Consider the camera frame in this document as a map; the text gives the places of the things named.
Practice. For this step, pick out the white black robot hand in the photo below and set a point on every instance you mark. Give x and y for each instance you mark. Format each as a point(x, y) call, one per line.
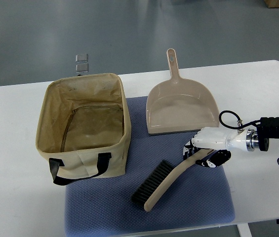
point(222, 141)

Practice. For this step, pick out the pink hand broom black bristles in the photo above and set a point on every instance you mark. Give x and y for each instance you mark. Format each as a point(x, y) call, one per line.
point(161, 178)

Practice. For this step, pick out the pink plastic dustpan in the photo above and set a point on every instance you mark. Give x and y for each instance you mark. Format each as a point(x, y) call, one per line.
point(179, 105)

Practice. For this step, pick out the blue textured cushion mat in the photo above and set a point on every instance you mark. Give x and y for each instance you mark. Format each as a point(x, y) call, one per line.
point(103, 207)

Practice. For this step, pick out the yellow fabric storage bag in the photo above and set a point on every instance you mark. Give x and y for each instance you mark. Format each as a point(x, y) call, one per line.
point(84, 129)

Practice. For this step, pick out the upper clear floor plate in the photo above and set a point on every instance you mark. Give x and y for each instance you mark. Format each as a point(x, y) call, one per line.
point(81, 58)

